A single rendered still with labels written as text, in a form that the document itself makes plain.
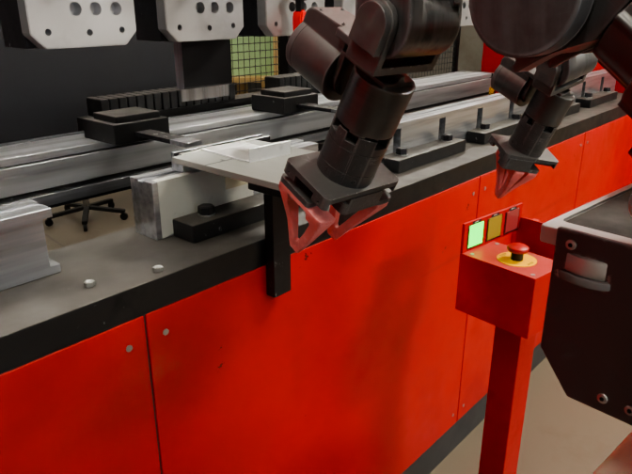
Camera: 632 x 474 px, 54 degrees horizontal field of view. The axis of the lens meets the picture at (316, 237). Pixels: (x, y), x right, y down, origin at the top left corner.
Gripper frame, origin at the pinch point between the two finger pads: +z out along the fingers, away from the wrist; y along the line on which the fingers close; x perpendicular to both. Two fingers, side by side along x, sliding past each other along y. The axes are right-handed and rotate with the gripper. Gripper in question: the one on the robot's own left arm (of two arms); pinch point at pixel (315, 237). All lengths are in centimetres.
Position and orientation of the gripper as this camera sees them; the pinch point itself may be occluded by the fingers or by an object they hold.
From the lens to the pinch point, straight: 66.4
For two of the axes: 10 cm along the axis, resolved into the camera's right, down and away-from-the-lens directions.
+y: -7.3, 2.4, -6.4
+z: -3.1, 7.2, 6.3
